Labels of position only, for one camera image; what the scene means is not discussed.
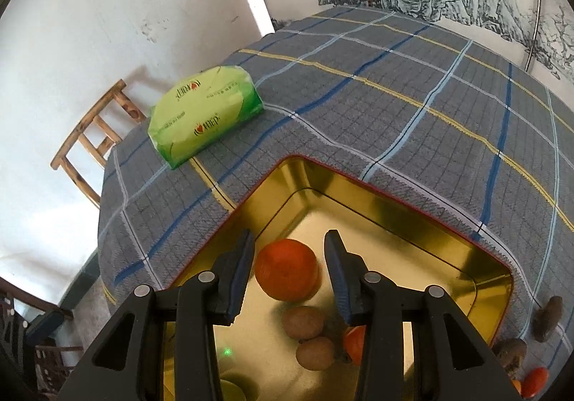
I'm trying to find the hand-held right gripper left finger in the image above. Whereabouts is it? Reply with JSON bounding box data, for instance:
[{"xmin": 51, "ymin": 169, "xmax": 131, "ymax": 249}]
[{"xmin": 58, "ymin": 228, "xmax": 256, "ymax": 401}]

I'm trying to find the red cherry tomato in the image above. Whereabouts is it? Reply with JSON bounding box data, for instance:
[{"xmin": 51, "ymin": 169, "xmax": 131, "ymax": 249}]
[{"xmin": 520, "ymin": 366, "xmax": 549, "ymax": 398}]

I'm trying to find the grey plaid cloth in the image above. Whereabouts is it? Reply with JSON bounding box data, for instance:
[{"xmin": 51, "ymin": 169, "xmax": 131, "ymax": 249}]
[{"xmin": 96, "ymin": 6, "xmax": 574, "ymax": 401}]

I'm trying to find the red and gold tin box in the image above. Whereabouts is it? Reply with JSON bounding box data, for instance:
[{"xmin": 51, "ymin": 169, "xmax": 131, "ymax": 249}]
[{"xmin": 164, "ymin": 154, "xmax": 514, "ymax": 401}]

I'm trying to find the light wooden chair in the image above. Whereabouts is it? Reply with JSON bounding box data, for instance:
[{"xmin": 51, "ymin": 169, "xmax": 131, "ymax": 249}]
[{"xmin": 50, "ymin": 79, "xmax": 146, "ymax": 209}]

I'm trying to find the dark brown mangosteen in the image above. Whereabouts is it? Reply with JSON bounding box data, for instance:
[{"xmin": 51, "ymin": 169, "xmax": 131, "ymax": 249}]
[
  {"xmin": 533, "ymin": 296, "xmax": 564, "ymax": 343},
  {"xmin": 495, "ymin": 338, "xmax": 527, "ymax": 372}
]

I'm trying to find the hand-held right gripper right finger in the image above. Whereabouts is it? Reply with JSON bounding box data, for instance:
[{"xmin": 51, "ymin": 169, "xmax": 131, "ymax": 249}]
[{"xmin": 324, "ymin": 229, "xmax": 516, "ymax": 401}]

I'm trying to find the large orange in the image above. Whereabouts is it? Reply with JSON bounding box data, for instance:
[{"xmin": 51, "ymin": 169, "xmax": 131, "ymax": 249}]
[{"xmin": 255, "ymin": 239, "xmax": 320, "ymax": 302}]

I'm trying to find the green tissue pack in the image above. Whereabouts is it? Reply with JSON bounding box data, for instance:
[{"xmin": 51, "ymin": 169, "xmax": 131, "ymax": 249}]
[{"xmin": 148, "ymin": 65, "xmax": 264, "ymax": 169}]

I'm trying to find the brown kiwi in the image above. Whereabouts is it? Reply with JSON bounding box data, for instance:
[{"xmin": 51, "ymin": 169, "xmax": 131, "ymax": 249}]
[
  {"xmin": 282, "ymin": 306, "xmax": 326, "ymax": 340},
  {"xmin": 296, "ymin": 337, "xmax": 335, "ymax": 370}
]

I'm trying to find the green fruit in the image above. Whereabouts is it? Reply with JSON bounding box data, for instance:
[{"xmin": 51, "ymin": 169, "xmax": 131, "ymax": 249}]
[{"xmin": 220, "ymin": 378, "xmax": 245, "ymax": 401}]

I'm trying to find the dark wooden chair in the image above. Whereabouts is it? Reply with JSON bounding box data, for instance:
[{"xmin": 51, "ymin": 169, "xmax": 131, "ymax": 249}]
[{"xmin": 0, "ymin": 280, "xmax": 86, "ymax": 397}]

